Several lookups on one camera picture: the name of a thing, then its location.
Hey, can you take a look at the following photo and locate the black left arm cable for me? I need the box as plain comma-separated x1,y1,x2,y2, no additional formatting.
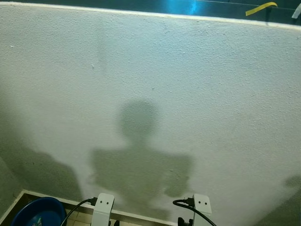
60,196,98,226

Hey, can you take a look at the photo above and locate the blue plastic basin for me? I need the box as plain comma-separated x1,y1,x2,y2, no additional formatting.
10,197,66,226

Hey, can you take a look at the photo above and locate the white tape strip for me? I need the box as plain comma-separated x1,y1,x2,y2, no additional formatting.
291,4,301,20

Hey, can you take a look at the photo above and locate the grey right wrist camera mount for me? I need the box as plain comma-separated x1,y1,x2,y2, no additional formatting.
190,194,213,226

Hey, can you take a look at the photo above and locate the yellow tape strip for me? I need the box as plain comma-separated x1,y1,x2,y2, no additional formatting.
245,1,278,17

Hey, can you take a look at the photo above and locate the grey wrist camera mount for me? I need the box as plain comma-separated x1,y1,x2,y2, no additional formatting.
90,193,115,226
190,194,213,226

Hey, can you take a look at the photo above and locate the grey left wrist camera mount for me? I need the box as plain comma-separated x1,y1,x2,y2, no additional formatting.
90,193,115,226

